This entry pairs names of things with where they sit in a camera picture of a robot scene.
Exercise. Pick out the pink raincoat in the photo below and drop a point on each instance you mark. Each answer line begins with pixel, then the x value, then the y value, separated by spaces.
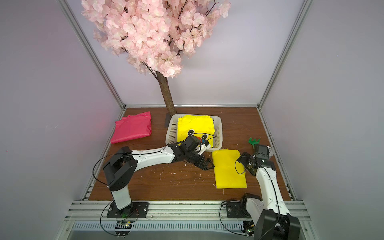
pixel 132 127

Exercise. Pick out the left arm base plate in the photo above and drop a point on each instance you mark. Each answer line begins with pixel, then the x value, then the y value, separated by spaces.
pixel 134 210

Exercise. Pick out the white perforated plastic basket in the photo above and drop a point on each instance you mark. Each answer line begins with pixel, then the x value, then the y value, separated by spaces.
pixel 171 136

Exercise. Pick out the left controller board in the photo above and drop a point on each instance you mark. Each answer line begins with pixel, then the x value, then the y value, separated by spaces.
pixel 123 228

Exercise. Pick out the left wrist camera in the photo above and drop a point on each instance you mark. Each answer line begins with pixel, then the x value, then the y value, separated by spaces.
pixel 205 145

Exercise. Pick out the aluminium front rail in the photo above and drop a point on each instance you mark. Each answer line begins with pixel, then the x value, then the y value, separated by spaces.
pixel 156 210

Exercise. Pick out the plain yellow raincoat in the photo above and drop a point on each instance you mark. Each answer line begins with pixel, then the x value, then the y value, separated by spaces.
pixel 229 173

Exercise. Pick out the green toy rake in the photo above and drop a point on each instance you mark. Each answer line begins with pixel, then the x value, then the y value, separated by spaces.
pixel 254 142

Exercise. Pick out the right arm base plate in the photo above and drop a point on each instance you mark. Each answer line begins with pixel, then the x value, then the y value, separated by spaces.
pixel 235 210

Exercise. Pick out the right controller board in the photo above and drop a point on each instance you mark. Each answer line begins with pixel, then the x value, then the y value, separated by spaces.
pixel 248 228

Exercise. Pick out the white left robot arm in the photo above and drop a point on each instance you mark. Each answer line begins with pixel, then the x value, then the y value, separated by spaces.
pixel 121 167

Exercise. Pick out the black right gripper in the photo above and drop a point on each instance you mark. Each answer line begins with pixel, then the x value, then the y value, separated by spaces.
pixel 246 159

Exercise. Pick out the controller board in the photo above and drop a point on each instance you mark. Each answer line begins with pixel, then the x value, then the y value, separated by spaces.
pixel 248 228
pixel 123 228

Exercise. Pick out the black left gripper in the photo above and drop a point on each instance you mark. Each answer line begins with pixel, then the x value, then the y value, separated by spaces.
pixel 206 162

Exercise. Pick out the yellow duck face raincoat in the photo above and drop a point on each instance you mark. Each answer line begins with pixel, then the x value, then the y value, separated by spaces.
pixel 200 125

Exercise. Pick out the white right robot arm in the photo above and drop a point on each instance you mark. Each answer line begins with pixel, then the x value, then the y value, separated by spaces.
pixel 271 219

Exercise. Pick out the pink cherry blossom tree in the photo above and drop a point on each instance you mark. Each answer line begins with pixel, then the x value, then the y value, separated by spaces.
pixel 155 34

